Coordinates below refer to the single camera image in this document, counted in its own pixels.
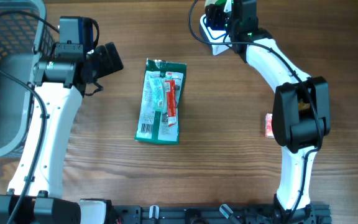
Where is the Knorr jar green lid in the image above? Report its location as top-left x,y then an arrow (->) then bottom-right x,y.
204,0 -> 227,7

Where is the red white tube package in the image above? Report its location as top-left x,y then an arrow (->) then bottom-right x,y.
165,80 -> 177,127

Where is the green 3M gloves package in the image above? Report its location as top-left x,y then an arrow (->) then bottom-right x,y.
135,59 -> 186,144

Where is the pink Kleenex tissue pack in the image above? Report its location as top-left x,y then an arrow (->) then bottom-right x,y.
265,113 -> 274,139

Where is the yellow oil bottle silver cap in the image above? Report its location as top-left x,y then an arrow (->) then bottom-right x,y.
298,99 -> 311,113

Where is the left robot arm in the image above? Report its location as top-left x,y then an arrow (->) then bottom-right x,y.
0,16 -> 123,223

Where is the white barcode scanner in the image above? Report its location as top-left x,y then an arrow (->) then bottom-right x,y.
200,14 -> 232,55

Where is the teal toothbrush package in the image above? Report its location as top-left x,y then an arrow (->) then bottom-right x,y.
149,77 -> 167,113

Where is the grey plastic mesh basket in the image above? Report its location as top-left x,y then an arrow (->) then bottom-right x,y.
0,0 -> 54,157

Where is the right camera cable black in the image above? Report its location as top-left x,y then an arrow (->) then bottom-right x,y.
187,0 -> 324,215

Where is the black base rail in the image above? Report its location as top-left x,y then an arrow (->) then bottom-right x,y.
104,203 -> 332,224

